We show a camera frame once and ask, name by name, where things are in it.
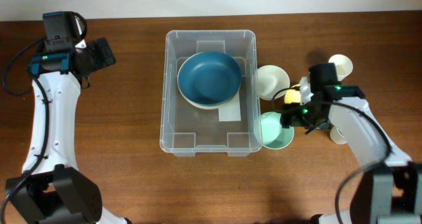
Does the clear plastic storage container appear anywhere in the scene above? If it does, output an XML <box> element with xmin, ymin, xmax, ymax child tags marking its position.
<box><xmin>160</xmin><ymin>30</ymin><xmax>262</xmax><ymax>156</ymax></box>

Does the cream white cup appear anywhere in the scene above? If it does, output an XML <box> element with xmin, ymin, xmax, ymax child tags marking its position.
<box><xmin>328</xmin><ymin>54</ymin><xmax>353</xmax><ymax>81</ymax></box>

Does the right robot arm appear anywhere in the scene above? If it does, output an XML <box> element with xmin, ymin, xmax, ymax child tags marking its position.
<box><xmin>278</xmin><ymin>63</ymin><xmax>421</xmax><ymax>224</ymax></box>

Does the mint green bowl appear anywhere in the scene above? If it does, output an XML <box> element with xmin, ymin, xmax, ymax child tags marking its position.
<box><xmin>253</xmin><ymin>112</ymin><xmax>295</xmax><ymax>150</ymax></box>

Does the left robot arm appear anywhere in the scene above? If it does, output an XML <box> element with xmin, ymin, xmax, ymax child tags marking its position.
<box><xmin>5</xmin><ymin>11</ymin><xmax>128</xmax><ymax>223</ymax></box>

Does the light grey cup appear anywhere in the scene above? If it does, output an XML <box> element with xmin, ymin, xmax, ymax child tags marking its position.
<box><xmin>330</xmin><ymin>126</ymin><xmax>347</xmax><ymax>145</ymax></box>

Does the white bowl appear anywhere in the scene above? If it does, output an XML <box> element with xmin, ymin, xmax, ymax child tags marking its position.
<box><xmin>257</xmin><ymin>65</ymin><xmax>290</xmax><ymax>101</ymax></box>

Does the white label in container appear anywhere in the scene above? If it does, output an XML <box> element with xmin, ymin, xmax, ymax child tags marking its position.
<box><xmin>218</xmin><ymin>93</ymin><xmax>241</xmax><ymax>122</ymax></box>

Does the yellow bowl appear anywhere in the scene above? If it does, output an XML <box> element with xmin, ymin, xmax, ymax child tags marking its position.
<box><xmin>284</xmin><ymin>84</ymin><xmax>301</xmax><ymax>104</ymax></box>

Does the dark blue plate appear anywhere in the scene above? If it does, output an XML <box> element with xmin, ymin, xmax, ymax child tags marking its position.
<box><xmin>177</xmin><ymin>51</ymin><xmax>243</xmax><ymax>107</ymax></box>

